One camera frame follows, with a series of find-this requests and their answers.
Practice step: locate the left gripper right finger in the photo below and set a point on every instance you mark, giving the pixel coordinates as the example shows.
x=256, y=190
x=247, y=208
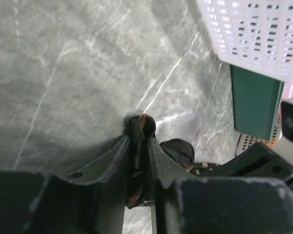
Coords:
x=182, y=203

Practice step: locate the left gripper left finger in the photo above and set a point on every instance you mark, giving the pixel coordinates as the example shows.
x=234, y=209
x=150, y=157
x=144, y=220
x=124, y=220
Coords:
x=90, y=200

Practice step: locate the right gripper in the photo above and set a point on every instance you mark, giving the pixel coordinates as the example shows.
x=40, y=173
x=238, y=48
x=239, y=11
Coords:
x=257, y=161

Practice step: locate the black gold floral tie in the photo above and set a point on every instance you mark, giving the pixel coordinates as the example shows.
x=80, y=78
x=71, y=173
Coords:
x=140, y=128

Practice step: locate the green divided organizer tray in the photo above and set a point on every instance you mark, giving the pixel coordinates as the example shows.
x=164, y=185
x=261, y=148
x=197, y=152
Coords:
x=256, y=102

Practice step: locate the white empty plastic basket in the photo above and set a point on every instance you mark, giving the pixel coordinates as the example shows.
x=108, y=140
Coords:
x=256, y=35

